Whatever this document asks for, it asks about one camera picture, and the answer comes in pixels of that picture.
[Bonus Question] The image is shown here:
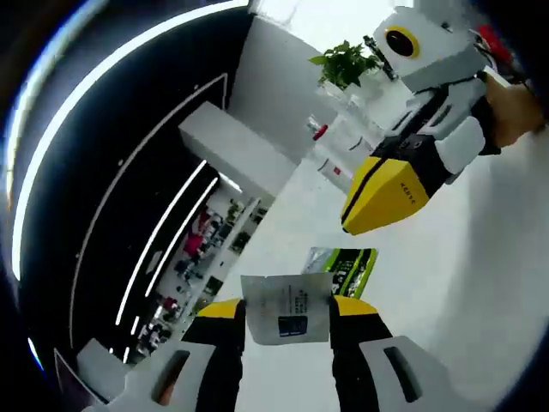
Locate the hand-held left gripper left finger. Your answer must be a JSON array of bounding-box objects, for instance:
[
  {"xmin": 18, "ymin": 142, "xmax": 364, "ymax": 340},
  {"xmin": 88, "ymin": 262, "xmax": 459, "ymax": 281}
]
[{"xmin": 123, "ymin": 297, "xmax": 249, "ymax": 412}]

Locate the green skincare sachet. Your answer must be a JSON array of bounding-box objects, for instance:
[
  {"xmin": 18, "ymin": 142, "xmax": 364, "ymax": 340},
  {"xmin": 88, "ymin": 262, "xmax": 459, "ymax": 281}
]
[{"xmin": 305, "ymin": 246, "xmax": 379, "ymax": 300}]

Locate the small white skincare bottle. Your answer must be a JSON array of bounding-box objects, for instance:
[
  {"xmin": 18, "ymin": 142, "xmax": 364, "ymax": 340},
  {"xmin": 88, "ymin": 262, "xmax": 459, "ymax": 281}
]
[{"xmin": 317, "ymin": 157, "xmax": 357, "ymax": 188}]

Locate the silver skincare sachet blue square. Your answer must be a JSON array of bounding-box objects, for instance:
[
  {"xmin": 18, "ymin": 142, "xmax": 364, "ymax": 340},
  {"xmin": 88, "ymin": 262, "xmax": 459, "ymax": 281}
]
[{"xmin": 239, "ymin": 274, "xmax": 335, "ymax": 347}]

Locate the person's right hand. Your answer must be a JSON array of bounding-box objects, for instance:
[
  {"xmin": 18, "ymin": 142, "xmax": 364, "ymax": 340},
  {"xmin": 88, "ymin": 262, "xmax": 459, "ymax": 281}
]
[{"xmin": 484, "ymin": 79, "xmax": 549, "ymax": 150}]

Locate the white skincare tube red ring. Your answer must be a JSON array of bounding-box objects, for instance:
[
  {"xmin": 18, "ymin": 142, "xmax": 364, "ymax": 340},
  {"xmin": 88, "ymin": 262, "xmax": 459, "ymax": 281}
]
[{"xmin": 305, "ymin": 118, "xmax": 359, "ymax": 158}]

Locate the red object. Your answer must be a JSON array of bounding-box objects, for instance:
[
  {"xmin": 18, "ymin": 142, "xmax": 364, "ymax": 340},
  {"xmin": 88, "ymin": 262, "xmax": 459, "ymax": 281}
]
[{"xmin": 475, "ymin": 24, "xmax": 514, "ymax": 65}]

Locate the green potted plant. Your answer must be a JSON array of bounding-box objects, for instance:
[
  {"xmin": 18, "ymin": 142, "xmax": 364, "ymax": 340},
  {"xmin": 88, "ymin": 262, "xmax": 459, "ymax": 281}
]
[{"xmin": 309, "ymin": 40, "xmax": 383, "ymax": 91}]

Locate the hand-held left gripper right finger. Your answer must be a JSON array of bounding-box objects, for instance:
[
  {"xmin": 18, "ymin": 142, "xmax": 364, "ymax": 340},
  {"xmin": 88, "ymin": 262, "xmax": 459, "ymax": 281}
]
[{"xmin": 328, "ymin": 294, "xmax": 435, "ymax": 412}]

